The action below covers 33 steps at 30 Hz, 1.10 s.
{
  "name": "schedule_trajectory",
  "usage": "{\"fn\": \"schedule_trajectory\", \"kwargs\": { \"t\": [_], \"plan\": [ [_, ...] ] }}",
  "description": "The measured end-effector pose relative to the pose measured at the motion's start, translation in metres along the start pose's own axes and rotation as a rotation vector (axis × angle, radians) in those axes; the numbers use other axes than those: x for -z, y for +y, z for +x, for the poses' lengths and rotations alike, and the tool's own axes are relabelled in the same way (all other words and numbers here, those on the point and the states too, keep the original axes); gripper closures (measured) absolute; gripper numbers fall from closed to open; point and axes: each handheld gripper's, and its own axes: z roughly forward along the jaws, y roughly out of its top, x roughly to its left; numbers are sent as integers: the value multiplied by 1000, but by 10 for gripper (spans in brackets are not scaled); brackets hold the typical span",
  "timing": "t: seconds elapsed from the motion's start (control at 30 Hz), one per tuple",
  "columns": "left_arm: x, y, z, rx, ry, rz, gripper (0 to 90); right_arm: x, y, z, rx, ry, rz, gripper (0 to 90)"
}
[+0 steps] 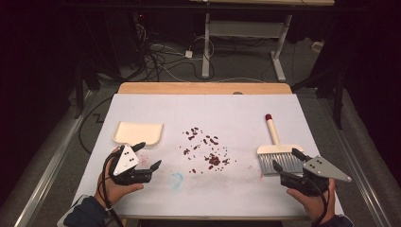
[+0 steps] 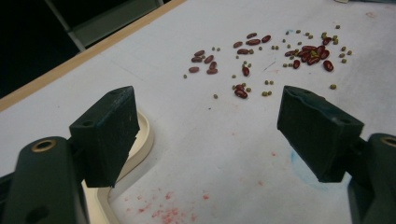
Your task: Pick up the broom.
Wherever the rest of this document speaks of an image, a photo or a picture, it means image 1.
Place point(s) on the red beans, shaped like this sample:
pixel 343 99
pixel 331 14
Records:
pixel 214 160

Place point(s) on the white power adapter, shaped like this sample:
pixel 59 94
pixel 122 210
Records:
pixel 188 54

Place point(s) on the metal floor rail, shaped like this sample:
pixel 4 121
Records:
pixel 50 164
pixel 356 164

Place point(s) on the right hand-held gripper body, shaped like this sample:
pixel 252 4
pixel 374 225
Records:
pixel 318 171

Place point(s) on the person's right hand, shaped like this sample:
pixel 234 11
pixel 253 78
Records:
pixel 310 201

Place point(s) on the white table mat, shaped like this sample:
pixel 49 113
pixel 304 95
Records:
pixel 205 110

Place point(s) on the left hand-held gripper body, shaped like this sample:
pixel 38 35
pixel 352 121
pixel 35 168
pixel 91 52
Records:
pixel 126 160

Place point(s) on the person's left hand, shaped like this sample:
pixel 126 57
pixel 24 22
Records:
pixel 118 192

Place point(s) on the white desk frame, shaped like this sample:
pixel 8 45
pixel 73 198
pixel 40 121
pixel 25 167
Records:
pixel 206 47

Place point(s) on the wooden table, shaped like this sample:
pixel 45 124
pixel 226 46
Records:
pixel 205 88

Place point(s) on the black stand legs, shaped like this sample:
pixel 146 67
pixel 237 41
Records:
pixel 339 101
pixel 78 94

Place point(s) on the cream hand brush grey bristles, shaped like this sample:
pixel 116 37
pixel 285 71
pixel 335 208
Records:
pixel 277 157

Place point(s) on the cream plastic dustpan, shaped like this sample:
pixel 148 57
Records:
pixel 138 133

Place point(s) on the small white box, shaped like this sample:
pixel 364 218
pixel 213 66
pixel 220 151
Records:
pixel 317 46

